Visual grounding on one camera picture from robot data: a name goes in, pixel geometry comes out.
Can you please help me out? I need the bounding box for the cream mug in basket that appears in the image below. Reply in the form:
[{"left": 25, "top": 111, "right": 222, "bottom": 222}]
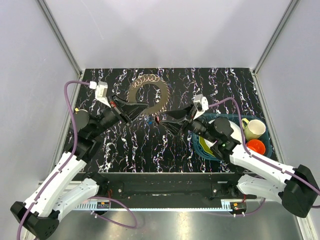
[{"left": 241, "top": 118, "right": 267, "bottom": 141}]

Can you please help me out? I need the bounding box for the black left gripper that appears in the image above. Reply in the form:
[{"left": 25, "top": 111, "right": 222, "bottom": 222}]
[{"left": 89, "top": 93, "right": 150, "bottom": 138}]

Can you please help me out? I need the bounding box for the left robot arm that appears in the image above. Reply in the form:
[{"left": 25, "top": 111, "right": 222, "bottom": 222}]
[{"left": 10, "top": 95, "right": 149, "bottom": 240}]

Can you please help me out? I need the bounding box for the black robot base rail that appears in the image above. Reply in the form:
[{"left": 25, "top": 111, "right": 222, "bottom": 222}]
[{"left": 69, "top": 171, "right": 281, "bottom": 203}]

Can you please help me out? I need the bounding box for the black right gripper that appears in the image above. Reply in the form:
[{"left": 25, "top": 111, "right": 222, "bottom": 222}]
[{"left": 159, "top": 101, "right": 218, "bottom": 144}]

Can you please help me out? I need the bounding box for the yellow-green plate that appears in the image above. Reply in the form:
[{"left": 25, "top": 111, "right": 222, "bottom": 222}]
[{"left": 199, "top": 136, "right": 213, "bottom": 156}]

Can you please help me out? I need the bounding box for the teal plastic dish basket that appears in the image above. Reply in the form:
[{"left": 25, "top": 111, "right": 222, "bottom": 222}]
[{"left": 192, "top": 113, "right": 273, "bottom": 162}]

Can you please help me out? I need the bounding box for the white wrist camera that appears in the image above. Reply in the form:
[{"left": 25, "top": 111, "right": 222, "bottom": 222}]
[
  {"left": 193, "top": 94, "right": 209, "bottom": 119},
  {"left": 89, "top": 81, "right": 111, "bottom": 108}
]

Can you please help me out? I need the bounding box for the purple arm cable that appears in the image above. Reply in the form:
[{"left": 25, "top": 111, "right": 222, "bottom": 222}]
[
  {"left": 208, "top": 96, "right": 320, "bottom": 217},
  {"left": 16, "top": 80, "right": 138, "bottom": 240}
]

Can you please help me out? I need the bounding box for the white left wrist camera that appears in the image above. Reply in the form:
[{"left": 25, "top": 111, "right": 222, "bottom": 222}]
[{"left": 89, "top": 81, "right": 111, "bottom": 108}]

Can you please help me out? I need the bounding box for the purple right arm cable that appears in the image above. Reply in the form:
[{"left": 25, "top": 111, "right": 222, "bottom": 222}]
[{"left": 208, "top": 96, "right": 320, "bottom": 217}]

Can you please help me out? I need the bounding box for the orange cup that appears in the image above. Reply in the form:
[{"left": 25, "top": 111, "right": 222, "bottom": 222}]
[{"left": 246, "top": 139, "right": 266, "bottom": 155}]

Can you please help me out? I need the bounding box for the white plate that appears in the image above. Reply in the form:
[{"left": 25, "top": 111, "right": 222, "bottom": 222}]
[{"left": 205, "top": 120, "right": 243, "bottom": 147}]

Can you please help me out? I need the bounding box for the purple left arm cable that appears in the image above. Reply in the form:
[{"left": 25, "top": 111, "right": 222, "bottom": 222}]
[{"left": 16, "top": 80, "right": 138, "bottom": 240}]

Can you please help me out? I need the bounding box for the right aluminium frame post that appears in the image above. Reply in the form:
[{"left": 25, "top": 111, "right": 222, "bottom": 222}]
[{"left": 252, "top": 0, "right": 300, "bottom": 75}]

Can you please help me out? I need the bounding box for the aluminium frame post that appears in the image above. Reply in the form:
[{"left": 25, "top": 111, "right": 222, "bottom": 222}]
[
  {"left": 252, "top": 0, "right": 300, "bottom": 75},
  {"left": 35, "top": 0, "right": 83, "bottom": 77}
]

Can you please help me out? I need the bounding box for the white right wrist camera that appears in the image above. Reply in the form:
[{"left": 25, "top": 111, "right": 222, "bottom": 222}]
[{"left": 193, "top": 94, "right": 209, "bottom": 119}]

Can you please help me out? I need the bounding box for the left aluminium frame post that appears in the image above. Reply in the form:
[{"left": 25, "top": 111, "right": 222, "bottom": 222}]
[{"left": 35, "top": 0, "right": 83, "bottom": 77}]

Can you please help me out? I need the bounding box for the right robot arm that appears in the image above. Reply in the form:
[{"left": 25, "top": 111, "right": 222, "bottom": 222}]
[{"left": 157, "top": 104, "right": 320, "bottom": 218}]

